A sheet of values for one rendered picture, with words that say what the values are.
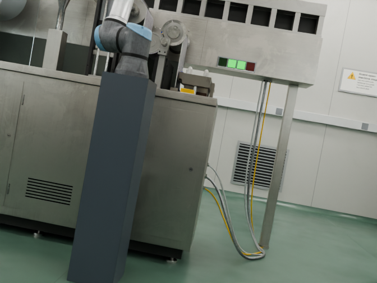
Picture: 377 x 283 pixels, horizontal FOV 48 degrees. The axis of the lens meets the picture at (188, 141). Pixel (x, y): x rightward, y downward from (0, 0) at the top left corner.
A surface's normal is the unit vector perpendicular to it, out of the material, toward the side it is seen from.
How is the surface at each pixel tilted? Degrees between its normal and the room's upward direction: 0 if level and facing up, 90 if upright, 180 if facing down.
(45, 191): 90
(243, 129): 90
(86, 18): 90
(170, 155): 90
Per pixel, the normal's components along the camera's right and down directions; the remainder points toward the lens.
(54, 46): -0.07, 0.02
